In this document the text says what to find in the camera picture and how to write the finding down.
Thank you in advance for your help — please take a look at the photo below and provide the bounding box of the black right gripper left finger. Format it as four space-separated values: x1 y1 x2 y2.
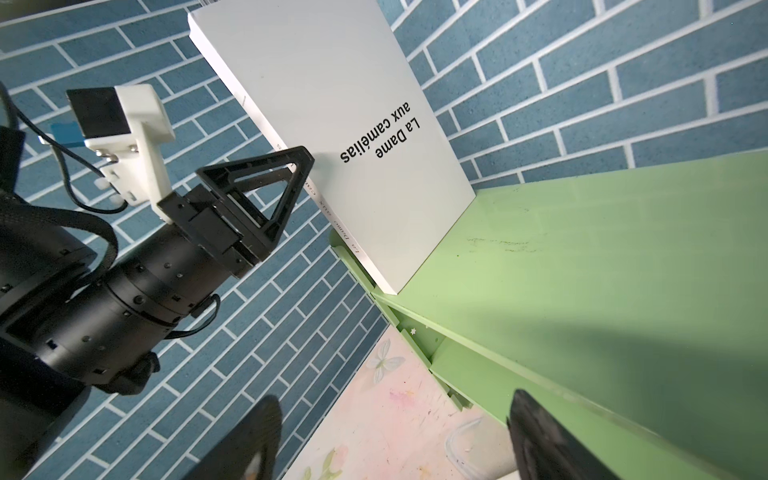
183 395 282 480

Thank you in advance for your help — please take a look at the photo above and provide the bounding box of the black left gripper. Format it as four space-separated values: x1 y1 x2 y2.
158 146 315 278

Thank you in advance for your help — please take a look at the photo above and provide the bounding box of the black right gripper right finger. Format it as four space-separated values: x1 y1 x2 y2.
506 389 619 480

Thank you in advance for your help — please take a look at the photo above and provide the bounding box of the white paperback book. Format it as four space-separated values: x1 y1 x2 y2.
188 1 474 295

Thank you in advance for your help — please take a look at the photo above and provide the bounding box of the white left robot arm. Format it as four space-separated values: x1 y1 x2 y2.
1 84 314 479

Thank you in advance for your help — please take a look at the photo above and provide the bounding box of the green metal bookshelf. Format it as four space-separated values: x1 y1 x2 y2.
330 151 767 479

